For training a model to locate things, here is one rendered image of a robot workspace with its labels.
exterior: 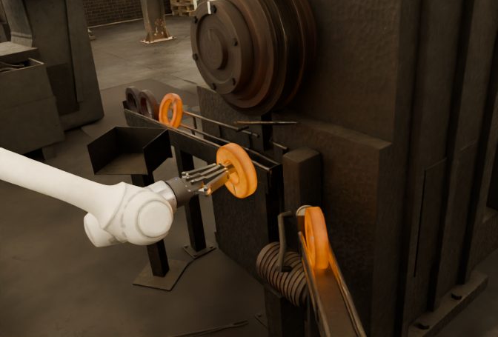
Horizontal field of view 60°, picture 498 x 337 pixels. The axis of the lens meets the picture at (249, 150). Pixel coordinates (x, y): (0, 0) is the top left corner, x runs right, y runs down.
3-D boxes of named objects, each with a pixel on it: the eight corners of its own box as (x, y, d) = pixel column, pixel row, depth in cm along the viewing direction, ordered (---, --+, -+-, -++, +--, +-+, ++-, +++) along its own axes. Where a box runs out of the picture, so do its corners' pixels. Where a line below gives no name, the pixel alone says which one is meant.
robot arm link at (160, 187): (161, 227, 104) (182, 217, 107) (153, 196, 100) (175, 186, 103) (145, 212, 111) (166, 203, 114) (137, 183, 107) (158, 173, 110)
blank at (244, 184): (221, 137, 123) (211, 141, 122) (252, 149, 111) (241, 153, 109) (230, 184, 129) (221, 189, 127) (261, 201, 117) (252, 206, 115)
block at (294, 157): (307, 207, 148) (305, 144, 138) (324, 216, 142) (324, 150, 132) (284, 219, 143) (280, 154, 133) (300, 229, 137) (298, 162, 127)
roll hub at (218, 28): (207, 82, 149) (197, -3, 137) (258, 98, 128) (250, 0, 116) (194, 86, 146) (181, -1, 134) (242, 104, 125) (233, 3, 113)
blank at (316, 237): (321, 267, 115) (309, 267, 115) (314, 208, 118) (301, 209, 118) (332, 270, 100) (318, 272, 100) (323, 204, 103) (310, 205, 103)
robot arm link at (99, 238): (150, 224, 111) (167, 227, 99) (92, 252, 103) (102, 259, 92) (134, 186, 110) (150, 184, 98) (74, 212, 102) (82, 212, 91)
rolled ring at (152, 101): (148, 91, 211) (154, 89, 212) (134, 90, 226) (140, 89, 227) (158, 127, 216) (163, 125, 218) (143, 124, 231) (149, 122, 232)
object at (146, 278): (144, 255, 221) (115, 126, 191) (190, 263, 213) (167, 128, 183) (122, 282, 204) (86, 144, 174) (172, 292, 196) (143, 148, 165)
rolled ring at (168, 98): (161, 90, 212) (167, 92, 215) (155, 127, 215) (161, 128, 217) (179, 95, 198) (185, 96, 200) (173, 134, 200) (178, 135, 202)
